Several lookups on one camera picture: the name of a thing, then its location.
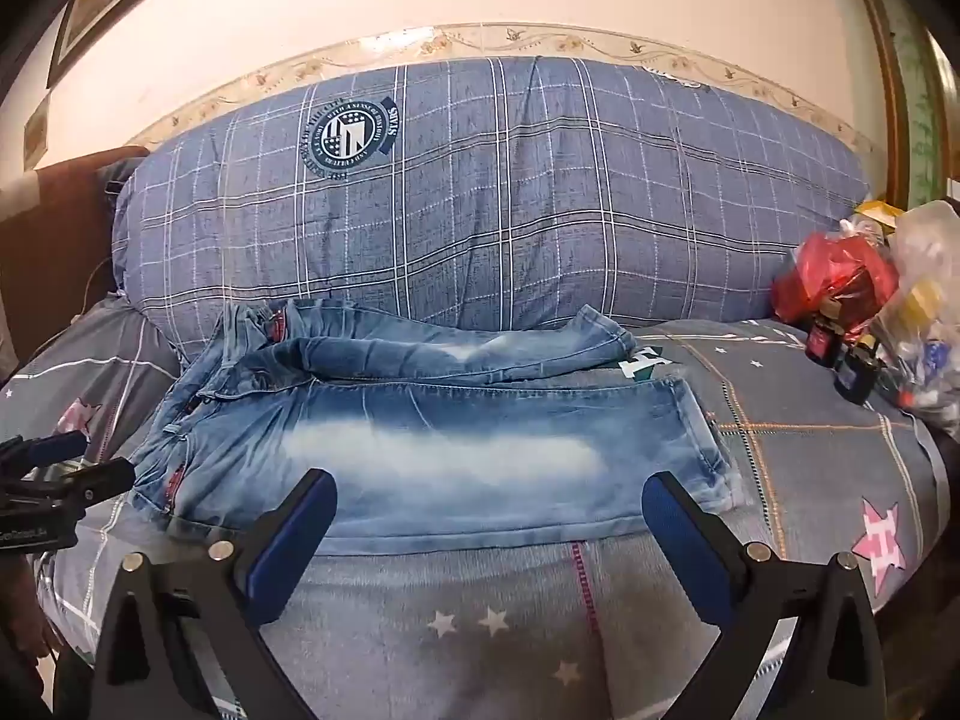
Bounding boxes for clear plastic bag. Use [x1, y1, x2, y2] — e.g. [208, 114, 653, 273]
[840, 199, 960, 422]

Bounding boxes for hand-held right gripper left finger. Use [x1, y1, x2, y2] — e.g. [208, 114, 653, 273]
[88, 469, 338, 720]

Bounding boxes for grey star print bed sheet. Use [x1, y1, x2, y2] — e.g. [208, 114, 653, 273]
[0, 298, 960, 720]

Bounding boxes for yellow packet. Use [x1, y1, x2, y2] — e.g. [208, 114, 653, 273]
[853, 199, 907, 232]

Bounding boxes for dark framed wall picture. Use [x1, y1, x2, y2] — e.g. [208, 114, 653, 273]
[46, 0, 177, 89]

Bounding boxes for blue plaid pillow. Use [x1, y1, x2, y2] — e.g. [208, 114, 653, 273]
[111, 56, 872, 362]

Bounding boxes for red plastic bag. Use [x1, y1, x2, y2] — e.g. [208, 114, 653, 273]
[772, 231, 899, 327]

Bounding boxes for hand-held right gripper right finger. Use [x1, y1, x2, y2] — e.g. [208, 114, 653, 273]
[641, 471, 895, 720]

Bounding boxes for brown headboard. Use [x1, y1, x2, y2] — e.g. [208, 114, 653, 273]
[0, 146, 151, 370]

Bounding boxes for light blue denim pants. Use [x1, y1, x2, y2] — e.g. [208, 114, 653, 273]
[129, 298, 748, 550]

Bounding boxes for wooden frame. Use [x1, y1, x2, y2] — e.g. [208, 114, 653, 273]
[844, 0, 960, 205]

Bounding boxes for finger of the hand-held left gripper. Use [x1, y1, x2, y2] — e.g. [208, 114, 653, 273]
[0, 457, 137, 515]
[0, 430, 88, 470]

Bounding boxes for small dark bottle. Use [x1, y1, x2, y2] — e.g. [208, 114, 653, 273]
[806, 311, 850, 370]
[834, 341, 883, 403]

